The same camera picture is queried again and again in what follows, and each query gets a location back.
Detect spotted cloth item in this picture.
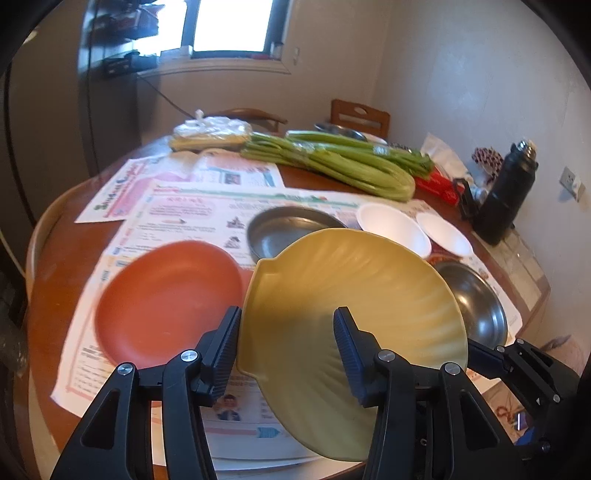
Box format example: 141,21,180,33
472,147,504,179

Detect grey refrigerator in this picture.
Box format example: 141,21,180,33
1,1,140,262

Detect black wall rack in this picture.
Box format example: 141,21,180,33
78,1,160,79

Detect deep steel bowl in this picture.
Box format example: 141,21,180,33
434,260,508,349

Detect red tissue box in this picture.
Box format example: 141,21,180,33
414,132,475,208

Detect curved wooden chair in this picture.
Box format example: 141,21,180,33
204,108,288,134

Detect red paper noodle bowl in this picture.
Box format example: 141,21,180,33
356,203,432,259

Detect yellow shell-shaped plate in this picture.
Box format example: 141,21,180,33
236,228,468,462

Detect bagged yellow food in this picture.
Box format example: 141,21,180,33
168,110,252,152

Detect wall power socket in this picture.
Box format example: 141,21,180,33
559,167,586,202

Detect orange plastic plate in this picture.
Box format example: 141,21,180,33
94,240,245,368

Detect black thermos bottle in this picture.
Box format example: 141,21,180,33
452,140,539,246

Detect wooden chair with backrest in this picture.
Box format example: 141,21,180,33
329,99,391,140

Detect window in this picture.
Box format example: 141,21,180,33
134,0,290,59

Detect pink student newspaper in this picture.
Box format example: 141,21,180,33
76,149,284,224

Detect celery bunch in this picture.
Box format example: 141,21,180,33
240,130,435,202

